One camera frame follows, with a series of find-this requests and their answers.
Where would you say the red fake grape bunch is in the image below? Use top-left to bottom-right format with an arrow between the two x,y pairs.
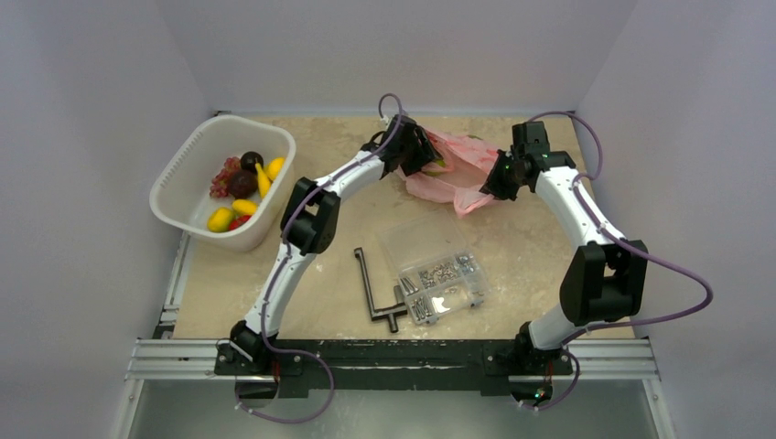
209,156 -> 241,198

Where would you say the yellow fake banana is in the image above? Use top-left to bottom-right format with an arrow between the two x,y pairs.
254,163 -> 272,199

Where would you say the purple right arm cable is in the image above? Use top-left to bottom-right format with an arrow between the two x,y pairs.
518,111 -> 716,413

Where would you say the green wrinkled fake fruit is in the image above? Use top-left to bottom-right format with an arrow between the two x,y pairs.
422,159 -> 448,177

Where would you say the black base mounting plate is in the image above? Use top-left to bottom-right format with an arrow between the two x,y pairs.
214,339 -> 573,400

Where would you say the clear plastic screw box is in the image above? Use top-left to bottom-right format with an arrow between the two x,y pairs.
379,209 -> 490,326

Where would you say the pink plastic bag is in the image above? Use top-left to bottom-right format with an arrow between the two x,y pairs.
397,130 -> 497,218

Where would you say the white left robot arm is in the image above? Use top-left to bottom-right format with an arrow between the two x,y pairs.
226,114 -> 435,374

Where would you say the dark brown fake fruit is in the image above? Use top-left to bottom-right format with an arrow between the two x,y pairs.
240,151 -> 264,175

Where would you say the dark purple fake fruit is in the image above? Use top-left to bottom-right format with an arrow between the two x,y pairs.
227,169 -> 258,199

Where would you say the black metal crank tool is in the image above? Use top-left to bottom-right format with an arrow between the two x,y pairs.
353,247 -> 407,335

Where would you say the white plastic basket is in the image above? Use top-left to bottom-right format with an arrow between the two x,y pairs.
149,115 -> 296,252

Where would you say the red fake tomato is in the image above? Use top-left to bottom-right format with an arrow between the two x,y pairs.
228,215 -> 251,231

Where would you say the yellow fake lemon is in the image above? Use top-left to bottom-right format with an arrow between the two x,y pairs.
264,156 -> 286,181

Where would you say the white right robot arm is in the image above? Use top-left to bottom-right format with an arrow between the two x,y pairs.
481,121 -> 647,372

